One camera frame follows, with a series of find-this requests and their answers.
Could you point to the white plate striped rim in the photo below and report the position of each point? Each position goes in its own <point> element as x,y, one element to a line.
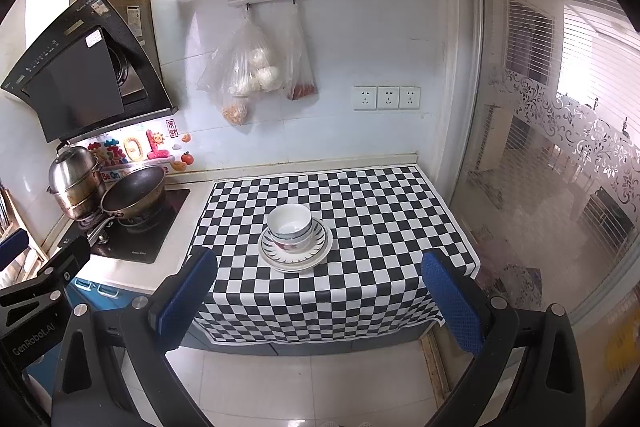
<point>272,252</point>

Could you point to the black range hood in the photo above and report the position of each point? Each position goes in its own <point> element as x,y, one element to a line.
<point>80,82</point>

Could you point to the clear bag of orange food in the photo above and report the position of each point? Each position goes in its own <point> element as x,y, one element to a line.
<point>235,113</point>

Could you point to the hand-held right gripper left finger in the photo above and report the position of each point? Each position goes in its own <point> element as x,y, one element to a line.
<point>185,302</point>

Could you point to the black glass gas stove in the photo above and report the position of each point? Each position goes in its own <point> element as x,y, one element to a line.
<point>150,242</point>

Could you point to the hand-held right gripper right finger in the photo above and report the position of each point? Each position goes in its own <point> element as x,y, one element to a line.
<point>450,307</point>

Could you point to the black white checkered cloth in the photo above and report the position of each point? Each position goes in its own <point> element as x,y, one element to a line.
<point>375,217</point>

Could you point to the white bowl black rim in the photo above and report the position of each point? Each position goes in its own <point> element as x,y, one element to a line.
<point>318,229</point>

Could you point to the clear bag of red food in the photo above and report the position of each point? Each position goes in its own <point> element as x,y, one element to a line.
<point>300,89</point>

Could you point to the dark frying pan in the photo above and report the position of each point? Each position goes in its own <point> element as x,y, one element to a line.
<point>135,187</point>

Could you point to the sliding glass door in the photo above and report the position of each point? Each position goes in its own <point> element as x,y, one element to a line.
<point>550,157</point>

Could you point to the white wall socket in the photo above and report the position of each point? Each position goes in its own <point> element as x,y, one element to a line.
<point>365,98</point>
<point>387,98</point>
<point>409,97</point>

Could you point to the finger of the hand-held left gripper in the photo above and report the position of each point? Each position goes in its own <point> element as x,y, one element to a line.
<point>72,257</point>
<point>12,247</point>

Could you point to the steel steamer pot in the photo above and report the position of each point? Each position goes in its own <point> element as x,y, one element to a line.
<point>75,172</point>

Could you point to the white bowl red flowers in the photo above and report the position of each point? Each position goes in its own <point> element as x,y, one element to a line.
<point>290,248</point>

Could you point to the colourful wall stickers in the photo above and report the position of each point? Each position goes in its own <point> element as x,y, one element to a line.
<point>155,144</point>

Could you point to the white bowl blue rim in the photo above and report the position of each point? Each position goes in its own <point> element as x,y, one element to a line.
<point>290,219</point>

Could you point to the white plate grey pattern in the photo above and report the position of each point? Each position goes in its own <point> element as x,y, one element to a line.
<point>326,244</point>

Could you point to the blue lower cabinet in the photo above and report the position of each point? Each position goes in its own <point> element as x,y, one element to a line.
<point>310,349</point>

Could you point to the clear bag of white buns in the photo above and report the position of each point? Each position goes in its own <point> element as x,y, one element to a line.
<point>255,67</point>

